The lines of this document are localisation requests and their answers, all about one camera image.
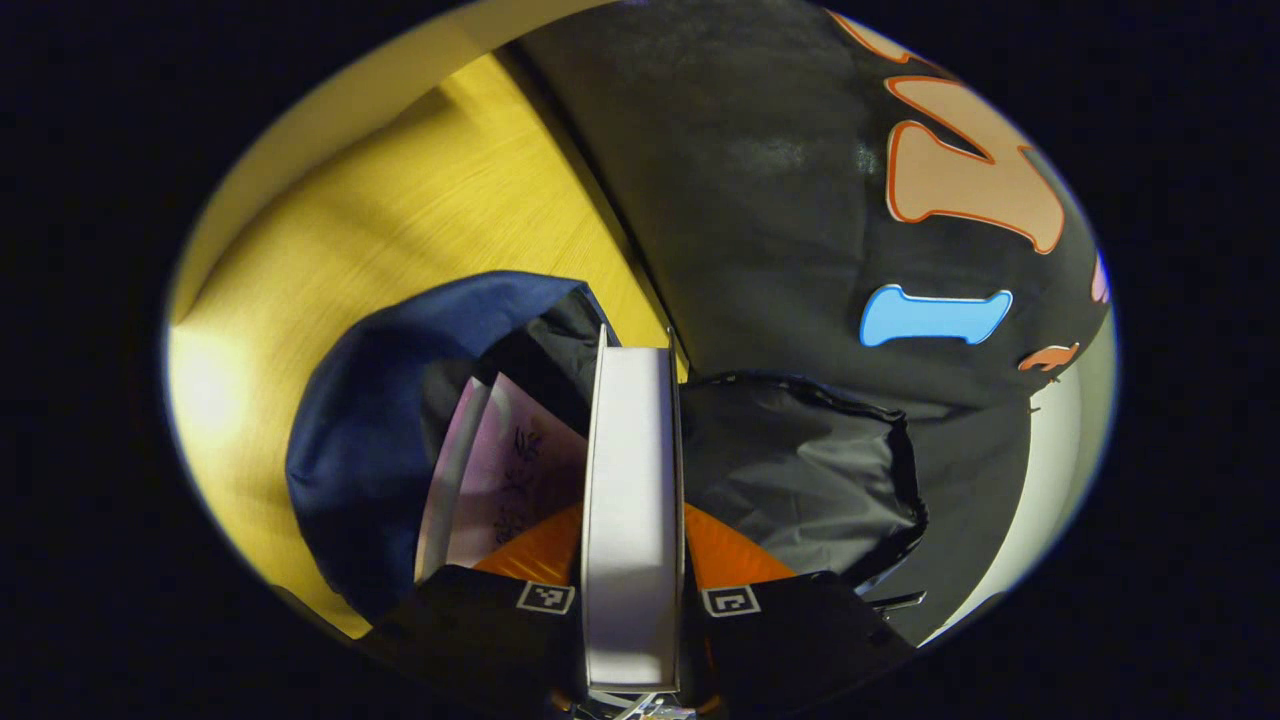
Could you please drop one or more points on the pink book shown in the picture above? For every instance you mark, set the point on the pink book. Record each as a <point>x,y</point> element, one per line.
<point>520,470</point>

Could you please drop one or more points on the black backdrop cloth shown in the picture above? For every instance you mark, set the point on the black backdrop cloth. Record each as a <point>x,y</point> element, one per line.
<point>760,200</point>

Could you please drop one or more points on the blue schoolbag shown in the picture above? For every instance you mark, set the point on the blue schoolbag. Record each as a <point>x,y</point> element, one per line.
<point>380,400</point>

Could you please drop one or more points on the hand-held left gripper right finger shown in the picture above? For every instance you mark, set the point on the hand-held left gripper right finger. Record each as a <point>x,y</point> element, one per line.
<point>790,630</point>

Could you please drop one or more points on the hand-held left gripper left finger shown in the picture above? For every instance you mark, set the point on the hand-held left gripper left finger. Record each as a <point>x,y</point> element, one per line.
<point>480,630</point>

